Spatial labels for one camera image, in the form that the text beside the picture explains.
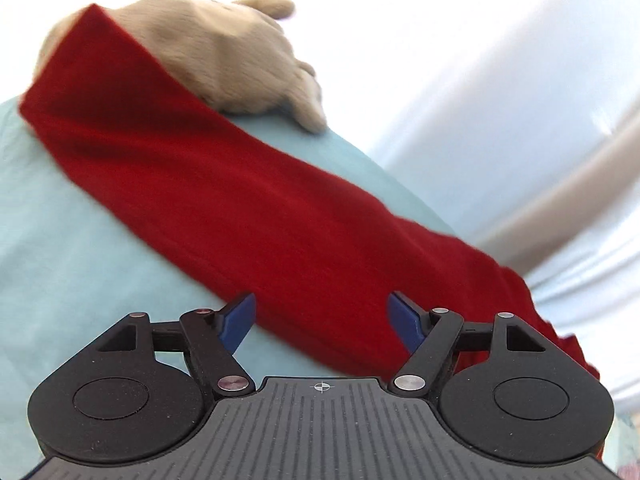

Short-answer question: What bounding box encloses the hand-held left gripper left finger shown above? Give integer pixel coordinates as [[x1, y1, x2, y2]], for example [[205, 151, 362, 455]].
[[95, 292, 257, 399]]

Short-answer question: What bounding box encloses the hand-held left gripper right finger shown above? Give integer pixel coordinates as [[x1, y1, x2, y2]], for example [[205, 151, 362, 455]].
[[387, 291, 549, 399]]

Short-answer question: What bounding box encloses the red knitted garment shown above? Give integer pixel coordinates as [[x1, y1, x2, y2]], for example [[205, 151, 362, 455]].
[[19, 4, 601, 381]]

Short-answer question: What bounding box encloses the light blue printed bed sheet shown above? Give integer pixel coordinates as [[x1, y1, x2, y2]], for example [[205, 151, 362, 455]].
[[0, 96, 457, 480]]

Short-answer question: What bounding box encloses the white curtain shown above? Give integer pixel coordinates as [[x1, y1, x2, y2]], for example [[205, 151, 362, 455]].
[[295, 0, 640, 411]]

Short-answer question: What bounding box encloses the beige plush toy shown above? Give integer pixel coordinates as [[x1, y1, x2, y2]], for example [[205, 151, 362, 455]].
[[40, 0, 328, 134]]

